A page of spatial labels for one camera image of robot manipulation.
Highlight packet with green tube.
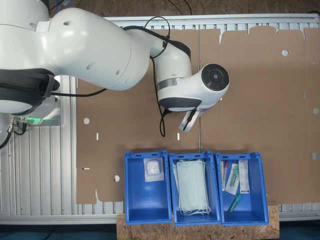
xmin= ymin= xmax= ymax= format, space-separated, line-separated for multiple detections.
xmin=224 ymin=163 xmax=240 ymax=196

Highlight blue bin holding cotton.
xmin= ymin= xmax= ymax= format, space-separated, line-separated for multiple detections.
xmin=124 ymin=149 xmax=173 ymax=225

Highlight packet with red-capped tube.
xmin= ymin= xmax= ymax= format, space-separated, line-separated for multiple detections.
xmin=219 ymin=160 xmax=230 ymax=192

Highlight chipboard wood block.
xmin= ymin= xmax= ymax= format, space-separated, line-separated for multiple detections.
xmin=116 ymin=201 xmax=280 ymax=240

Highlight loose green tube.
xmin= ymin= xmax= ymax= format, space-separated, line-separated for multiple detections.
xmin=227 ymin=193 xmax=243 ymax=215

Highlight black camera cable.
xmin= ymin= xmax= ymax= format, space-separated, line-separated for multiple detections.
xmin=49 ymin=16 xmax=198 ymax=138

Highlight cotton in clear bag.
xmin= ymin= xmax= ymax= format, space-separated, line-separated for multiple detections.
xmin=143 ymin=157 xmax=166 ymax=183

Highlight long white printed packet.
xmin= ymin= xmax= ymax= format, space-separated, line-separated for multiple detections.
xmin=238 ymin=159 xmax=251 ymax=195

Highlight brown cardboard sheet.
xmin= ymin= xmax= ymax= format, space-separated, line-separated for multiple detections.
xmin=76 ymin=28 xmax=200 ymax=205
xmin=199 ymin=26 xmax=320 ymax=205

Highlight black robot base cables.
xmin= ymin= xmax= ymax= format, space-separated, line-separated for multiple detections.
xmin=0 ymin=119 xmax=28 ymax=150

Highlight stack of pale masks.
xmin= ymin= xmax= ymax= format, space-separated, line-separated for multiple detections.
xmin=173 ymin=158 xmax=211 ymax=217

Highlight blue bin holding masks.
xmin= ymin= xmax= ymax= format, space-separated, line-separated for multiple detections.
xmin=168 ymin=150 xmax=222 ymax=227

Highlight blue bin holding tubes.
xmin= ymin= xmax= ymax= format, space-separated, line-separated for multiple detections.
xmin=215 ymin=151 xmax=270 ymax=227

